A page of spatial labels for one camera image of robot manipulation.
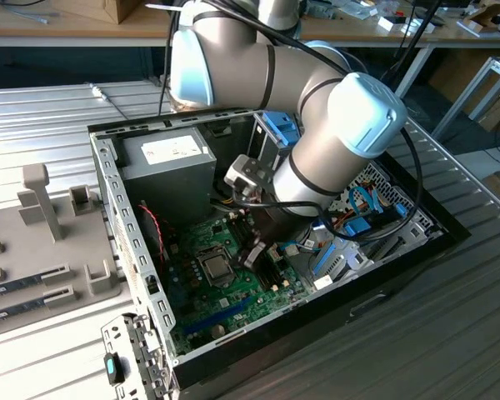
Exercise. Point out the blue expansion slot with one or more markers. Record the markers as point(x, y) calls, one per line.
point(221, 316)

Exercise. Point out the black case fan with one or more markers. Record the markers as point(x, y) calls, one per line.
point(152, 237)

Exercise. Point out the grey power supply unit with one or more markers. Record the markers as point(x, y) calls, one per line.
point(166, 191)

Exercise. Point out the silver CPU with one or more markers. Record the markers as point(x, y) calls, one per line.
point(216, 266)

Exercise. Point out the long wooden desk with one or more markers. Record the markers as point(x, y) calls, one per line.
point(450, 37)

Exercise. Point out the grey parts rack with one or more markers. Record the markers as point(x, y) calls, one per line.
point(33, 258)

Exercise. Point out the hard disk in blue carrier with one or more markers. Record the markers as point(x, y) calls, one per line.
point(356, 228)

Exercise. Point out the blue plastic drive latch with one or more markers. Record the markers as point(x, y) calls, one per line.
point(275, 121)
point(289, 138)

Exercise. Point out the open cardboard box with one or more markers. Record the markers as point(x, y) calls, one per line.
point(483, 16)

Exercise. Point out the black stand pole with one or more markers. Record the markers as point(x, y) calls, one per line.
point(415, 37)

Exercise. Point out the silver disk bay cage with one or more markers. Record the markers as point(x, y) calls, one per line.
point(258, 141)

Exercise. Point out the perforated silver drive cage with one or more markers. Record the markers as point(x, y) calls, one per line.
point(418, 233)

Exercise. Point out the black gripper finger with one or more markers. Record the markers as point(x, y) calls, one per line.
point(250, 238)
point(255, 255)

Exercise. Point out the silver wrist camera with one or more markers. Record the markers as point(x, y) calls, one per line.
point(317, 227)

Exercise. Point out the aluminium profile frame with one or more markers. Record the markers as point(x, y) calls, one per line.
point(462, 98)

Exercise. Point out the black RAM slot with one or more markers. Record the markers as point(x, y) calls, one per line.
point(270, 280)
point(276, 273)

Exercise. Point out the brown cardboard box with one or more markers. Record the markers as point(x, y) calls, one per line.
point(116, 10)

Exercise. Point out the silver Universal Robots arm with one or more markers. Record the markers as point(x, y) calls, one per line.
point(241, 75)

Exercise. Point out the blue carrier rail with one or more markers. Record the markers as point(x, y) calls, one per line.
point(325, 258)

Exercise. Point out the round coin battery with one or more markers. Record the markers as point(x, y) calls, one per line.
point(217, 331)

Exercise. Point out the white board connector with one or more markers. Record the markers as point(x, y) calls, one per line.
point(275, 253)

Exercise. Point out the CPU socket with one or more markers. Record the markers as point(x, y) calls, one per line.
point(225, 285)

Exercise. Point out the black PC case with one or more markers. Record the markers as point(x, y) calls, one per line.
point(275, 346)

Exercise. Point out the black blue case latch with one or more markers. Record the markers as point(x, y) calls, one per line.
point(111, 368)

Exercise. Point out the dark RAM stick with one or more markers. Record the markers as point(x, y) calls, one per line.
point(12, 311)
point(12, 287)

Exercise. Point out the green motherboard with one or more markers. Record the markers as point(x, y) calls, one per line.
point(241, 293)

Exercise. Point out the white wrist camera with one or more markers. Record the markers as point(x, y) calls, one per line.
point(241, 175)

